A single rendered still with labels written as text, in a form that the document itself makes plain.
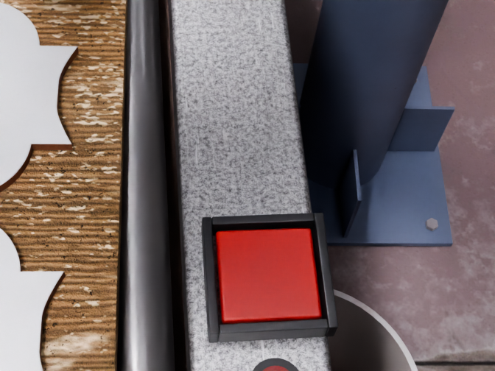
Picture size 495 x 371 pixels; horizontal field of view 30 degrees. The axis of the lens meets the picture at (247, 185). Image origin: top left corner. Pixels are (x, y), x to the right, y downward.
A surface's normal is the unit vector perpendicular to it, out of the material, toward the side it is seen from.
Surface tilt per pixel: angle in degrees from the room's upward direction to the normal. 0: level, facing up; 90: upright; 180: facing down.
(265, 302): 0
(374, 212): 0
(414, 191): 0
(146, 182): 23
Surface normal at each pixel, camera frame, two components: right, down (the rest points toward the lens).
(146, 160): 0.45, -0.45
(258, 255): 0.07, -0.48
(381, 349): -0.82, 0.43
